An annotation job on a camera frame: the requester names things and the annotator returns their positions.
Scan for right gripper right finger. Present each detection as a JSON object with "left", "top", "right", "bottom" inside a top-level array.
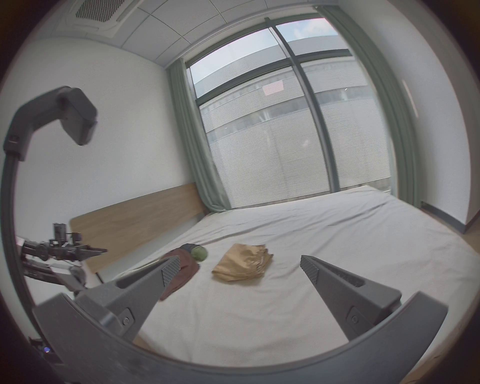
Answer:
[{"left": 300, "top": 255, "right": 403, "bottom": 343}]

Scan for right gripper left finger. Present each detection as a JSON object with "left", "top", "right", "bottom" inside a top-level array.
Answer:
[{"left": 77, "top": 256, "right": 181, "bottom": 343}]

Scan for beige shorts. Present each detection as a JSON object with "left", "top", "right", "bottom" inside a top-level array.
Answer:
[{"left": 212, "top": 243, "right": 274, "bottom": 284}]

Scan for bed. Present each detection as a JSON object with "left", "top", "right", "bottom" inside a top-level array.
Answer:
[{"left": 69, "top": 183, "right": 480, "bottom": 372}]

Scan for brown garment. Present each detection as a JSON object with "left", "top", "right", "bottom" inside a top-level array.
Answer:
[{"left": 159, "top": 255, "right": 200, "bottom": 301}]

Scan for blue-green curtain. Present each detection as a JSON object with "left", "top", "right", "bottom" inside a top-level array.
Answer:
[
  {"left": 317, "top": 5, "right": 422, "bottom": 209},
  {"left": 167, "top": 58, "right": 231, "bottom": 215}
]

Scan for window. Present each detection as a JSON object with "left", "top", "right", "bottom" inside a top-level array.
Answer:
[{"left": 185, "top": 17, "right": 395, "bottom": 209}]

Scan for ceiling air conditioner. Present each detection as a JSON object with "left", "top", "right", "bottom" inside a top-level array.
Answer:
[{"left": 58, "top": 0, "right": 147, "bottom": 39}]

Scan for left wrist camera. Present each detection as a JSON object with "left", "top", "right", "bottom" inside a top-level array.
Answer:
[{"left": 52, "top": 223, "right": 82, "bottom": 244}]

